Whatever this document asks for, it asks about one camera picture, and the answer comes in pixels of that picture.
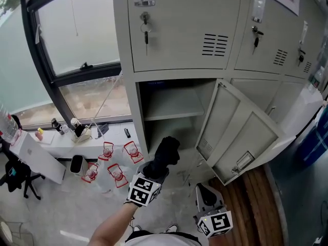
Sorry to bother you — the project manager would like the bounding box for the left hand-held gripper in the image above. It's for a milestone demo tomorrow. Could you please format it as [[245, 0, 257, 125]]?
[[127, 162, 170, 208]]

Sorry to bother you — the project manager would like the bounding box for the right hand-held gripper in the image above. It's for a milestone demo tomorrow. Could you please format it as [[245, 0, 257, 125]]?
[[192, 183, 234, 238]]

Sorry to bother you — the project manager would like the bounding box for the black cloth bundle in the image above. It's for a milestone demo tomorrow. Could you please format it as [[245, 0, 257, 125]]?
[[143, 136, 181, 180]]

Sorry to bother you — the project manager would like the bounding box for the grey metal locker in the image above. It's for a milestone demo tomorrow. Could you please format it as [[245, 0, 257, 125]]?
[[112, 0, 325, 187]]

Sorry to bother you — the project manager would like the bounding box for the person's left forearm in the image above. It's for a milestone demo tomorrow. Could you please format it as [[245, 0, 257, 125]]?
[[88, 201, 140, 246]]

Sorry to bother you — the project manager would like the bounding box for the wooden step platform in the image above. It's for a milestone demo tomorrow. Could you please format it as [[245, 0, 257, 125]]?
[[212, 162, 284, 246]]

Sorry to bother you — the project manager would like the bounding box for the grey cloth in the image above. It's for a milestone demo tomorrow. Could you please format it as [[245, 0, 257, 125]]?
[[95, 123, 110, 140]]

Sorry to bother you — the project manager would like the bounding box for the black and white bin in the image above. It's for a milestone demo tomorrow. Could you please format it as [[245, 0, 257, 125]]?
[[69, 154, 89, 177]]

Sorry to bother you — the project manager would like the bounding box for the black thermos bottle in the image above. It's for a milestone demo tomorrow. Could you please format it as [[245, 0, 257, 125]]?
[[50, 117, 61, 132]]

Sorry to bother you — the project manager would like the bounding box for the white low cabinet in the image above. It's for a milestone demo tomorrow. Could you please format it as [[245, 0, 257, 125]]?
[[9, 130, 67, 185]]

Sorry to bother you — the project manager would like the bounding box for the black office chair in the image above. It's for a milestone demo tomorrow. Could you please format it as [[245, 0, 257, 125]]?
[[0, 159, 46, 201]]

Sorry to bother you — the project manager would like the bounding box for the silver key black head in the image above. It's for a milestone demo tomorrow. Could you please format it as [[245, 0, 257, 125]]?
[[139, 11, 152, 56], [297, 47, 307, 68], [251, 25, 264, 55]]

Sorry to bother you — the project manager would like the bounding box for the black framed window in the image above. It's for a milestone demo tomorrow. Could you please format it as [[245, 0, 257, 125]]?
[[20, 0, 133, 128]]

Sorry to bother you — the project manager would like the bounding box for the clear plastic bottle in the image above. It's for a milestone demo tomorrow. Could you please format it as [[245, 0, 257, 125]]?
[[311, 65, 325, 89]]

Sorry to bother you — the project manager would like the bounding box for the white window cord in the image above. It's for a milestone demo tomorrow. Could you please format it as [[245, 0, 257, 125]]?
[[80, 70, 124, 138]]

